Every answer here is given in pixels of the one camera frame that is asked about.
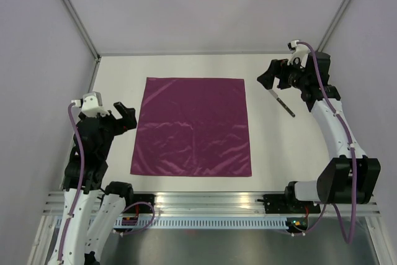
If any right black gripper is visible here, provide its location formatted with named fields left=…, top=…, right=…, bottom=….
left=257, top=56, right=310, bottom=91

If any table knife black handle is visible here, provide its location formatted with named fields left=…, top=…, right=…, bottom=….
left=269, top=89, right=295, bottom=117

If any purple satin napkin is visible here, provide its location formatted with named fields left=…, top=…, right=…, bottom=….
left=130, top=78, right=252, bottom=177

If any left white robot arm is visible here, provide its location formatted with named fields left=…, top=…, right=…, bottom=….
left=49, top=102, right=137, bottom=264

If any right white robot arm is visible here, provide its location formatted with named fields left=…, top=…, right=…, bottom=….
left=257, top=52, right=381, bottom=212

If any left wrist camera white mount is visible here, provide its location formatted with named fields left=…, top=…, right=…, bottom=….
left=71, top=91, right=110, bottom=117

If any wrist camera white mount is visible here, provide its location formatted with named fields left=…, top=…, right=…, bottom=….
left=287, top=40, right=311, bottom=65
left=71, top=91, right=110, bottom=117

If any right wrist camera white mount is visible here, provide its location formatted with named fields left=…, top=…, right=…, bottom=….
left=287, top=40, right=311, bottom=65

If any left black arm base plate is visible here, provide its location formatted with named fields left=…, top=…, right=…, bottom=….
left=124, top=194, right=156, bottom=215

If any aluminium front rail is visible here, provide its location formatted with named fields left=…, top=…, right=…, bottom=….
left=42, top=191, right=380, bottom=217

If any white slotted cable duct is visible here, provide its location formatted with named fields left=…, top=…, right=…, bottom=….
left=55, top=217, right=308, bottom=229

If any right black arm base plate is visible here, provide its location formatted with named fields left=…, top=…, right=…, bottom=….
left=257, top=194, right=321, bottom=215

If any right aluminium frame post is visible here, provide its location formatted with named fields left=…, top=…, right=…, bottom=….
left=317, top=0, right=353, bottom=52

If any aluminium frame post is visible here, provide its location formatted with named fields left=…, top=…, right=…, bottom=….
left=317, top=0, right=353, bottom=52
left=60, top=0, right=100, bottom=61

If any left aluminium frame post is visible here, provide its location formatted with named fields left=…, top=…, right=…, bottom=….
left=60, top=0, right=100, bottom=61

